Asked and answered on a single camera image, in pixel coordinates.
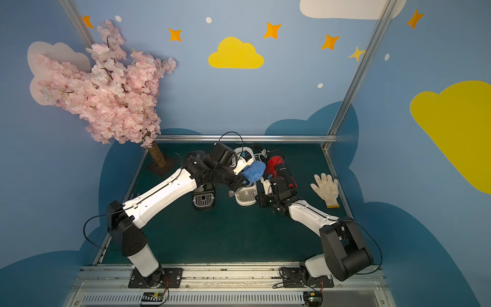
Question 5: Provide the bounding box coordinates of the red coffee machine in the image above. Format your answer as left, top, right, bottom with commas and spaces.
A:
265, 156, 297, 190

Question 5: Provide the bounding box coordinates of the black coffee machine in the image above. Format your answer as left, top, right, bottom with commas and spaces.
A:
183, 150, 216, 211

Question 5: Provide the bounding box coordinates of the blue microfibre cloth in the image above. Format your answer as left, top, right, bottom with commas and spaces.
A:
241, 161, 266, 186

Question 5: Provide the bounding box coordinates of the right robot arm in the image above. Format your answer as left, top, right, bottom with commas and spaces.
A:
256, 177, 374, 281

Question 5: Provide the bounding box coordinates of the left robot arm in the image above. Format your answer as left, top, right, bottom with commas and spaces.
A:
107, 143, 254, 278

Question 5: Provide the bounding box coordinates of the white coffee machine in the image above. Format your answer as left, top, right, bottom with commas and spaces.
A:
234, 147, 258, 207

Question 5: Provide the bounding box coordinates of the white knit work glove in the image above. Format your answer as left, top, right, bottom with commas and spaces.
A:
310, 173, 340, 209

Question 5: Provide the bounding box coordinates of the pink cherry blossom tree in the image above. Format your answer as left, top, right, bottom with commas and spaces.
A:
35, 20, 177, 169

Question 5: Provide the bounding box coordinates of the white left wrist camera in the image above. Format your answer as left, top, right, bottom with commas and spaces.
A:
233, 151, 254, 175

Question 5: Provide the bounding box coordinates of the black power cable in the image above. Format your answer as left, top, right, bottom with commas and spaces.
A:
252, 143, 285, 164

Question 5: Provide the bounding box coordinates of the aluminium frame rail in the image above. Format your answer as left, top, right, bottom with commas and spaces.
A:
156, 134, 338, 143

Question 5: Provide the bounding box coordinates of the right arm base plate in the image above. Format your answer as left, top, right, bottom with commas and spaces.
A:
279, 267, 334, 289

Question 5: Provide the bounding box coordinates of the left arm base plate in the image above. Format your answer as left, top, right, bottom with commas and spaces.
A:
128, 267, 184, 289

